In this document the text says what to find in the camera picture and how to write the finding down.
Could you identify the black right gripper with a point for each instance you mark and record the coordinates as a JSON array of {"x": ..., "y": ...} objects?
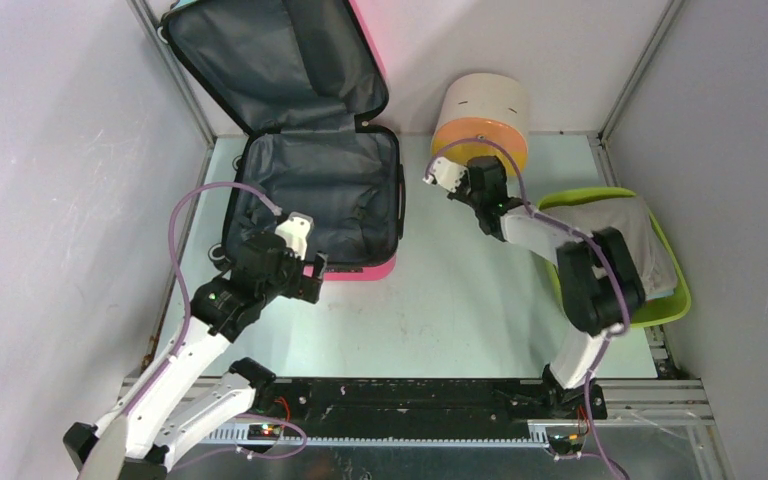
[{"x": 457, "y": 195}]

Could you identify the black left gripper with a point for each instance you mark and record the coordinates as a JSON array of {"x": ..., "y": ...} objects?
[{"x": 304, "y": 286}]

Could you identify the beige orange round storage box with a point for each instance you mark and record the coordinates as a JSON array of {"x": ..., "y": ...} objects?
[{"x": 484, "y": 114}]

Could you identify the grey ribbed garment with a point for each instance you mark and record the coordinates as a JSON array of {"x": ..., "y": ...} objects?
[{"x": 631, "y": 217}]

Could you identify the pink and teal kids suitcase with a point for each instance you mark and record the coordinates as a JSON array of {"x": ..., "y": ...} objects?
[{"x": 302, "y": 81}]

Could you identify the light blue garment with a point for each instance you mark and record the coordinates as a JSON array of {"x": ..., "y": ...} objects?
[{"x": 665, "y": 293}]

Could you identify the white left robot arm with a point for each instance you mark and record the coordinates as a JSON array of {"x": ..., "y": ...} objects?
[{"x": 151, "y": 428}]

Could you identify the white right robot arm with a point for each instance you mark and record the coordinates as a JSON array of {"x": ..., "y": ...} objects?
[{"x": 600, "y": 287}]

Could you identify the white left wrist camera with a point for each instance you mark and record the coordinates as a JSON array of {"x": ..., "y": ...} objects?
[{"x": 295, "y": 230}]

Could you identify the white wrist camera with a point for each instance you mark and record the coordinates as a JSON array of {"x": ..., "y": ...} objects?
[
  {"x": 445, "y": 173},
  {"x": 295, "y": 230}
]

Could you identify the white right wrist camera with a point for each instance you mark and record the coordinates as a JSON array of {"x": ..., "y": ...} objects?
[{"x": 445, "y": 173}]

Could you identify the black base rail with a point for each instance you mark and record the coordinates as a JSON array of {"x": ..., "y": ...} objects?
[{"x": 426, "y": 410}]

